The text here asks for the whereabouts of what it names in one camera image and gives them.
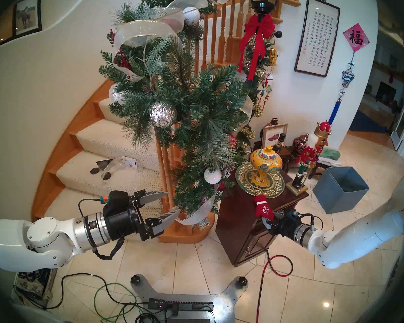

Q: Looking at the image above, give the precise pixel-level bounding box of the green gold decorative plate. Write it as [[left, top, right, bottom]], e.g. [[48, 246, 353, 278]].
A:
[[235, 162, 285, 198]]

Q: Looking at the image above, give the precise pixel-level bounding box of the blue-gray square bin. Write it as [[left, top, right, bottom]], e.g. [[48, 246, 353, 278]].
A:
[[312, 167, 370, 214]]

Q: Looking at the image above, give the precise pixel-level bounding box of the silver faceted ball ornament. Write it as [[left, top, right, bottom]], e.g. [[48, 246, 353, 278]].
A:
[[150, 102, 177, 128]]

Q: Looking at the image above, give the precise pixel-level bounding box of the thick black left gripper cable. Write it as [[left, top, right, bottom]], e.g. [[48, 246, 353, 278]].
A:
[[93, 237, 126, 260]]

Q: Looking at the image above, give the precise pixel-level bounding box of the gold brown framed painting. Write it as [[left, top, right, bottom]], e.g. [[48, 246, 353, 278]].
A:
[[0, 3, 15, 50]]

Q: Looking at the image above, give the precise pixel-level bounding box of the large red nutcracker figure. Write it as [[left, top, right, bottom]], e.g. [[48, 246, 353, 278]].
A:
[[285, 121, 333, 195]]

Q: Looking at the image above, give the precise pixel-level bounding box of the vase charm with blue tassel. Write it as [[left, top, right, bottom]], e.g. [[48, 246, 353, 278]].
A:
[[327, 52, 356, 124]]

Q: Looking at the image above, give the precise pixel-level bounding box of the red floor cable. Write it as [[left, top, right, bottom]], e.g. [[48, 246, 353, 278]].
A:
[[256, 250, 294, 323]]

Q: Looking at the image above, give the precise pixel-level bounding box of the framed calligraphy scroll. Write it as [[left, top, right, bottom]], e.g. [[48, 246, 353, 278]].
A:
[[294, 0, 340, 78]]

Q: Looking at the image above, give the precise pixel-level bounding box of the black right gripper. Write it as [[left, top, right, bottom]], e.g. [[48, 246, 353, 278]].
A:
[[262, 211, 306, 244]]

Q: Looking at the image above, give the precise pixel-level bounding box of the dark patterned rug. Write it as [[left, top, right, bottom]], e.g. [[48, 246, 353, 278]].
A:
[[13, 268, 53, 301]]

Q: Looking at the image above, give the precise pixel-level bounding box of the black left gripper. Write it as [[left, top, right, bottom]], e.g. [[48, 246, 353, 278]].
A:
[[103, 190, 182, 242]]

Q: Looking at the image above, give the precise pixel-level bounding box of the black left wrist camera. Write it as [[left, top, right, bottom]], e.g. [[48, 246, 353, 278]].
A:
[[101, 190, 130, 208]]

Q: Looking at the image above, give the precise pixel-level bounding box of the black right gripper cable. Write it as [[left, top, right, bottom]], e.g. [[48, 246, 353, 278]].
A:
[[298, 213, 324, 230]]

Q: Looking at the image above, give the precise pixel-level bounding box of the red bow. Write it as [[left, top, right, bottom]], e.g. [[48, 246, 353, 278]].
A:
[[238, 13, 276, 81]]

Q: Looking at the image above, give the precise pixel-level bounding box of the dark red cloisonne jar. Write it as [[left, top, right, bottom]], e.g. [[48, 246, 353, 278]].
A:
[[292, 134, 309, 155]]

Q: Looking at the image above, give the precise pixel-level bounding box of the gold tinsel pine garland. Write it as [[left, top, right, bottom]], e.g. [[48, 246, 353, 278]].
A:
[[243, 31, 276, 119]]

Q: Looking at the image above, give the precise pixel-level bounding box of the black floor cable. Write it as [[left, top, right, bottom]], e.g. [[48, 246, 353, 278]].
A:
[[13, 274, 152, 311]]

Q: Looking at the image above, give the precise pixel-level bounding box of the black power strip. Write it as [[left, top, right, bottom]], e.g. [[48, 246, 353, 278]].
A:
[[148, 299, 214, 312]]

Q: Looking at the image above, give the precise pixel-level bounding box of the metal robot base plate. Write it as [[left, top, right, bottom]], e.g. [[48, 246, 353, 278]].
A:
[[131, 275, 249, 323]]

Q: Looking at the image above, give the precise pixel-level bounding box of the small hanging ornament string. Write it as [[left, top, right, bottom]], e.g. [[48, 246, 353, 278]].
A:
[[260, 73, 273, 109]]

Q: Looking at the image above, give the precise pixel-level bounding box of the green floor cable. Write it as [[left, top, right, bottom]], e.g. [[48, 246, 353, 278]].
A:
[[94, 283, 152, 323]]

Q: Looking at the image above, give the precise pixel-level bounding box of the dark wooden cabinet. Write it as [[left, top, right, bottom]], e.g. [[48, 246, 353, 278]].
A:
[[215, 173, 309, 267]]

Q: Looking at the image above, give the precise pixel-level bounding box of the framed horse picture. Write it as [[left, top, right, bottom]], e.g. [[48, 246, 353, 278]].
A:
[[13, 0, 42, 37]]

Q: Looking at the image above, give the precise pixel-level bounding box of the yellow porcelain lidded jar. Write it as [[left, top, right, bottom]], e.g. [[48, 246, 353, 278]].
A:
[[250, 146, 283, 187]]

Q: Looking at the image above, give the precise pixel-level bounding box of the black fireplace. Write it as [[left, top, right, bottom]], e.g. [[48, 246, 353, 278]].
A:
[[375, 81, 397, 104]]

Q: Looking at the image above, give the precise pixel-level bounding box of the green pine garland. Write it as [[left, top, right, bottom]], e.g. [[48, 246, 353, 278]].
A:
[[99, 0, 273, 215]]

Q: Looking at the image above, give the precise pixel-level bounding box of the black lantern lamp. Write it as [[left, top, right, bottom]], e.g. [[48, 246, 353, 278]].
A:
[[248, 0, 285, 14]]

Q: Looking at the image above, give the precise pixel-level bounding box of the blue floor rug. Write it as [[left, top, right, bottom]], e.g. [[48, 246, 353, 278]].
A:
[[349, 110, 388, 133]]

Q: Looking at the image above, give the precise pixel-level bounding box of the plain white ball ornament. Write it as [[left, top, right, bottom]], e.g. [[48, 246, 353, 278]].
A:
[[182, 6, 201, 26]]

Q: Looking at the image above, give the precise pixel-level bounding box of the small framed red picture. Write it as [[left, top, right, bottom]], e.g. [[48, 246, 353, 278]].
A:
[[261, 124, 288, 149]]

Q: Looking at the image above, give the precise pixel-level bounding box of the red diamond fu sign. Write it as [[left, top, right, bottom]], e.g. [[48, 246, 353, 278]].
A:
[[343, 23, 371, 52]]

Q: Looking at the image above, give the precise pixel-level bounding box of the frosted clear ball ornament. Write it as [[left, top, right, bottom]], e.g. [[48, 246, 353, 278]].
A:
[[108, 85, 125, 104]]

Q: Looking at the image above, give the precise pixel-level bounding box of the clear plastic packaging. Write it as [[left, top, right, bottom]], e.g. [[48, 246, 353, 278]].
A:
[[101, 156, 138, 181]]

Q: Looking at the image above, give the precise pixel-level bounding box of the thin black left camera cable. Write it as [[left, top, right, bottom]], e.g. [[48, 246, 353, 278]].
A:
[[78, 198, 103, 218]]

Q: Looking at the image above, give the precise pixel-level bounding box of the red knitted mitten ornament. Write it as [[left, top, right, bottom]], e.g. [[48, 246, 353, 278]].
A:
[[254, 194, 275, 222]]

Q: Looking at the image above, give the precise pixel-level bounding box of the white glitter ball ornament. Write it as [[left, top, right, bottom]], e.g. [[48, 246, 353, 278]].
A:
[[204, 169, 222, 184]]

